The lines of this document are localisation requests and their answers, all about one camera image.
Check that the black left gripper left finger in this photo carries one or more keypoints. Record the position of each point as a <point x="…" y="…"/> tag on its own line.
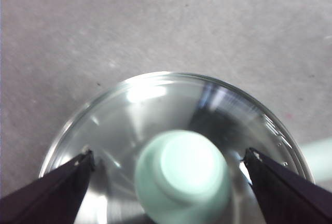
<point x="52" y="195"/>

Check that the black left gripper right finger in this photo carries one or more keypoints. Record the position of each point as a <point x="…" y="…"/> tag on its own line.
<point x="285" y="195"/>

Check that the glass lid with green knob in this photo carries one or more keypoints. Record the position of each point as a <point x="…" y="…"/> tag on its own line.
<point x="116" y="120"/>

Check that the mint green appliance base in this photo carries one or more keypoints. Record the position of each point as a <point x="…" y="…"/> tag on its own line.
<point x="319" y="148"/>

